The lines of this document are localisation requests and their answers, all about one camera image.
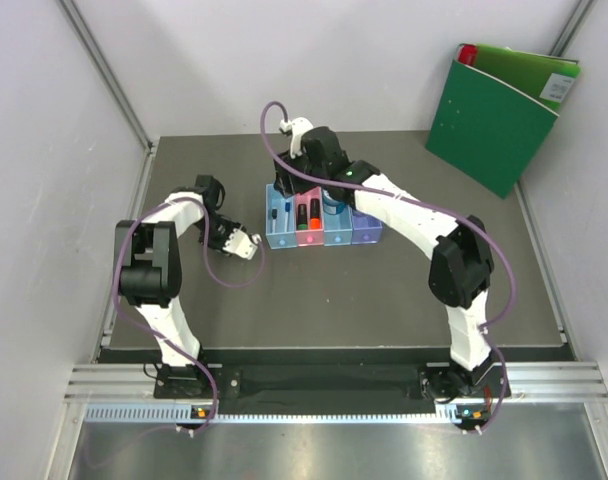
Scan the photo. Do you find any light green folder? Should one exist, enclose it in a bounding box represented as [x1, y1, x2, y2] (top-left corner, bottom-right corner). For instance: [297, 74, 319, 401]
[473, 44, 581, 111]

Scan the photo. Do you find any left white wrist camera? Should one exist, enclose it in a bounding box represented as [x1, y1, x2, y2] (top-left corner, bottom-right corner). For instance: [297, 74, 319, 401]
[222, 228, 262, 260]

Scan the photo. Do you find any purple drawer bin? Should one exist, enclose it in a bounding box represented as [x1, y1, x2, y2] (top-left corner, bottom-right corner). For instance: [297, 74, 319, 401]
[351, 209, 383, 245]

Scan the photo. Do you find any orange black highlighter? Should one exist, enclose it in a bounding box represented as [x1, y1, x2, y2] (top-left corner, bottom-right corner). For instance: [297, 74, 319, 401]
[309, 198, 321, 230]

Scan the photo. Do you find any blue white marker pen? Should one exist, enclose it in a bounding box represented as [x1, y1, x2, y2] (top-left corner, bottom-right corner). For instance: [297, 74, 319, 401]
[284, 201, 292, 233]

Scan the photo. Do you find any blue round tub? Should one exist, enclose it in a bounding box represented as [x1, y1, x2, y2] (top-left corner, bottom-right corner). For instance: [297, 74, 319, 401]
[321, 189, 345, 215]

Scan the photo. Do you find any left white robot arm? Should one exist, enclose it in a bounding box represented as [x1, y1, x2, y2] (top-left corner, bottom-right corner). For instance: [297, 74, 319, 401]
[114, 175, 257, 397]

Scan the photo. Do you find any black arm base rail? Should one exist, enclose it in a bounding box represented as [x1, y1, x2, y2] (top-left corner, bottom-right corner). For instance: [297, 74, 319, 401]
[153, 347, 510, 414]

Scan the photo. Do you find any purple cable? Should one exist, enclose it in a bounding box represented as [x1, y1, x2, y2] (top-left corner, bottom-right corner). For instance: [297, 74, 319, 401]
[260, 101, 518, 435]
[111, 195, 266, 441]

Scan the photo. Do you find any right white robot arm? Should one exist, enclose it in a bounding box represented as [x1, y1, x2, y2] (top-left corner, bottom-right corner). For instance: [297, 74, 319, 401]
[274, 118, 494, 397]

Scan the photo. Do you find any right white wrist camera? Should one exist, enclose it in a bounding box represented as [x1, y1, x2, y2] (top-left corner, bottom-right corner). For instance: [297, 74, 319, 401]
[279, 117, 314, 158]

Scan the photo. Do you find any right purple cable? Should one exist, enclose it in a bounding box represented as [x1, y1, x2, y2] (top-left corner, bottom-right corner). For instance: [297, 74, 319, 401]
[260, 101, 518, 435]

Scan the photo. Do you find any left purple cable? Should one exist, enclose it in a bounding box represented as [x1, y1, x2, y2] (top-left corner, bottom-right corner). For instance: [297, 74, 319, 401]
[111, 195, 266, 441]

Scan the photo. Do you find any grey slotted cable duct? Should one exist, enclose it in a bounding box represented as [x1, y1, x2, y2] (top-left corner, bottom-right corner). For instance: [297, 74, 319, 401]
[84, 402, 473, 425]

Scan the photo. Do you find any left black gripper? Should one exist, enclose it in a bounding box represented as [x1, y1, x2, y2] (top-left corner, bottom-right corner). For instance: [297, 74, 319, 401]
[193, 215, 245, 257]

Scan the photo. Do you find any pink drawer bin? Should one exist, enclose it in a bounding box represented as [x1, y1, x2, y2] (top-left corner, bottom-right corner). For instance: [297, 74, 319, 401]
[295, 187, 324, 247]

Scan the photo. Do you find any light blue drawer bin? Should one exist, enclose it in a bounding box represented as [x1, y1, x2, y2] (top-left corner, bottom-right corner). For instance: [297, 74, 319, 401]
[265, 184, 297, 250]

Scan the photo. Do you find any green ring binder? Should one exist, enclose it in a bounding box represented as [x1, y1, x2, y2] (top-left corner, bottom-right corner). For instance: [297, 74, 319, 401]
[426, 43, 559, 198]

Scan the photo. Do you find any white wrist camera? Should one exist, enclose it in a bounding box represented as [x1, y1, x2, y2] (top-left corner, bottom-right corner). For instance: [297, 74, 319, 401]
[279, 117, 314, 158]
[222, 228, 262, 260]

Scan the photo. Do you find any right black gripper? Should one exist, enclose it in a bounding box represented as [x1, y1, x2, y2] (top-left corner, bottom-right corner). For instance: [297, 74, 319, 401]
[274, 147, 329, 199]

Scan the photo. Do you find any green black highlighter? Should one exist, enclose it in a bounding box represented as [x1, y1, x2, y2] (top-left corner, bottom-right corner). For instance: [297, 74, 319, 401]
[296, 203, 308, 230]

